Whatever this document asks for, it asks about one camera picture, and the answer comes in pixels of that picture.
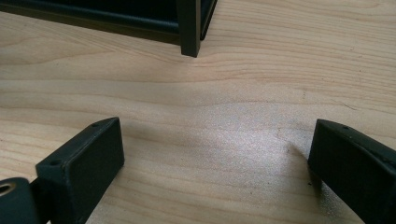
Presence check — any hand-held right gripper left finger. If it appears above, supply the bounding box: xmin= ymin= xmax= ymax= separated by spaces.
xmin=29 ymin=117 xmax=125 ymax=224

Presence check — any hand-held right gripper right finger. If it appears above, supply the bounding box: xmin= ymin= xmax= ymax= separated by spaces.
xmin=307 ymin=119 xmax=396 ymax=224

